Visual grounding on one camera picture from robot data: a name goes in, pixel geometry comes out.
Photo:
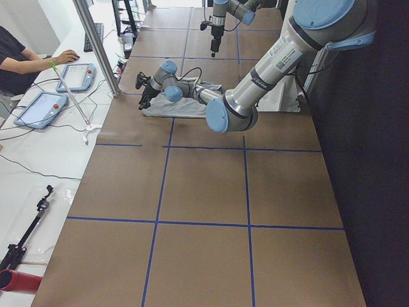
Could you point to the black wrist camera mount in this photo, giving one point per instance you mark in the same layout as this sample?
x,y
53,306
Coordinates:
x,y
141,80
204,25

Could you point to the red cylinder object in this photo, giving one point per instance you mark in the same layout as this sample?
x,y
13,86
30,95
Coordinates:
x,y
19,282

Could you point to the person in black shirt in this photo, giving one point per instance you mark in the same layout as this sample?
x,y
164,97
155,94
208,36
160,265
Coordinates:
x,y
21,66

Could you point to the blue teach pendant far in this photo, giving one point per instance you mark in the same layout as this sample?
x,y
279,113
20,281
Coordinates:
x,y
79,77

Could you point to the blue white striped polo shirt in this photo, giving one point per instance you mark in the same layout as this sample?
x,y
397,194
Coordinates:
x,y
184,108

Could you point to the metal rod with green tip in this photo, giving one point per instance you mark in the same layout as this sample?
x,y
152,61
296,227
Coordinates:
x,y
89,126

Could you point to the blue teach pendant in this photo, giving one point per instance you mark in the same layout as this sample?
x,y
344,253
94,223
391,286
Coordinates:
x,y
42,110
79,77

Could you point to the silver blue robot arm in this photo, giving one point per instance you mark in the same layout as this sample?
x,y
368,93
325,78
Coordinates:
x,y
312,26
244,11

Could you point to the blue teach pendant near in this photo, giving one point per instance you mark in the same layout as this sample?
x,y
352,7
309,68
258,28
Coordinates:
x,y
42,110

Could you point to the aluminium frame post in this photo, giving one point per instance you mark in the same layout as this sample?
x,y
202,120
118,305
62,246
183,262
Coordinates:
x,y
97,45

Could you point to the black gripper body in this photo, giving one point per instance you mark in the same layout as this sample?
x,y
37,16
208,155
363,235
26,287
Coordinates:
x,y
147,91
217,32

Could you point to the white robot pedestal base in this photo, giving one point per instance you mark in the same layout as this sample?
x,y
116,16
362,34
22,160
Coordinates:
x,y
283,98

